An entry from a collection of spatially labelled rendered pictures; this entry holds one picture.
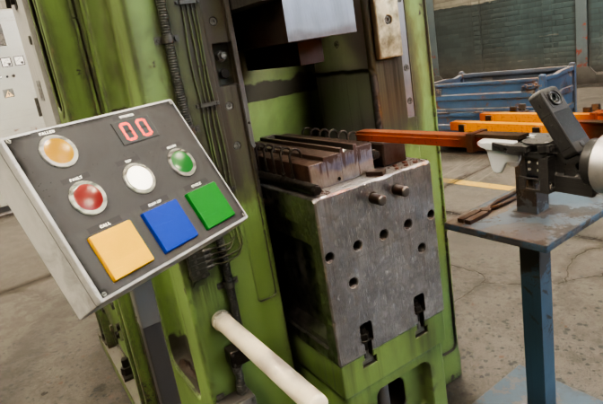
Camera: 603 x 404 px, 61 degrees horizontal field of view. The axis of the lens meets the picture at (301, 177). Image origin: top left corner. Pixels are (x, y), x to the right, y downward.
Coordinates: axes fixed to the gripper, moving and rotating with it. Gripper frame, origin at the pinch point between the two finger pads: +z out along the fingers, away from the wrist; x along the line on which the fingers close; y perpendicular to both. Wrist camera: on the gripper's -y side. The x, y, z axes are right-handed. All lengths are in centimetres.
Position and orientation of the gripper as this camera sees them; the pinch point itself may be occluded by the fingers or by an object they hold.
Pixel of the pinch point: (486, 138)
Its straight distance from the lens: 97.9
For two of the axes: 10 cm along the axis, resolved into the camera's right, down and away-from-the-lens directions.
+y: 1.5, 9.5, 2.6
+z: -5.4, -1.4, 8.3
